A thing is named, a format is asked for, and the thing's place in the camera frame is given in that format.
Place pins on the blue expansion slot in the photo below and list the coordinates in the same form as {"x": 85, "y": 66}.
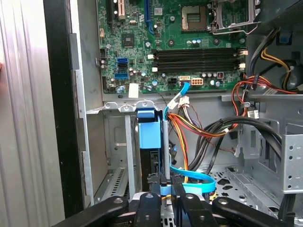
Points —
{"x": 147, "y": 11}

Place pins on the hard disk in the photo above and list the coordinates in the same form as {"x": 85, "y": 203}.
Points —
{"x": 150, "y": 134}

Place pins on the CPU socket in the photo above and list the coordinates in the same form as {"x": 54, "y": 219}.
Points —
{"x": 194, "y": 17}

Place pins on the grey power supply unit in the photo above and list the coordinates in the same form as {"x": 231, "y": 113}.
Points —
{"x": 279, "y": 14}

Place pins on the black expansion slot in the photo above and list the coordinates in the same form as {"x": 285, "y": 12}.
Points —
{"x": 110, "y": 11}

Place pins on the grey metal drive cage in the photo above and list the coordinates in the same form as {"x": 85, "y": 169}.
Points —
{"x": 292, "y": 160}

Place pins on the tan board power socket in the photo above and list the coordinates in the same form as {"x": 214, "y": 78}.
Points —
{"x": 197, "y": 82}

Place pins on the white paper sticker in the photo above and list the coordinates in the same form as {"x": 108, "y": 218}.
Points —
{"x": 133, "y": 90}

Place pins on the green motherboard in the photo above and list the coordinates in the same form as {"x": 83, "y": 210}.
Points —
{"x": 139, "y": 47}

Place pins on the white expansion slot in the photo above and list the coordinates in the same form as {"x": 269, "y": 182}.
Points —
{"x": 122, "y": 9}

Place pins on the black open PC case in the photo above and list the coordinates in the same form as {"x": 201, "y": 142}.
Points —
{"x": 61, "y": 94}

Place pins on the blue board connector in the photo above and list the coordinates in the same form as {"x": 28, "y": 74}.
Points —
{"x": 122, "y": 76}
{"x": 122, "y": 61}

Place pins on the black RAM slot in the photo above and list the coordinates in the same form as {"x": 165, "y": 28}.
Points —
{"x": 196, "y": 63}
{"x": 196, "y": 69}
{"x": 196, "y": 51}
{"x": 196, "y": 57}

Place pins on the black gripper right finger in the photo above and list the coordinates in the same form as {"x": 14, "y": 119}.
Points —
{"x": 196, "y": 212}

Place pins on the metal locking lever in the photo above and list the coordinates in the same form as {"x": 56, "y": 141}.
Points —
{"x": 230, "y": 33}

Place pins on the black square chip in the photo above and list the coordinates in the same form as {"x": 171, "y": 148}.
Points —
{"x": 128, "y": 40}

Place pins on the metal socket cover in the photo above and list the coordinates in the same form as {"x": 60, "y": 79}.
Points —
{"x": 216, "y": 16}

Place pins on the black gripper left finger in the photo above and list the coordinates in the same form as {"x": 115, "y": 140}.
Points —
{"x": 149, "y": 212}

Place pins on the grey metal disk bay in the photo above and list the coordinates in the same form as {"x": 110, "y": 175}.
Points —
{"x": 130, "y": 142}

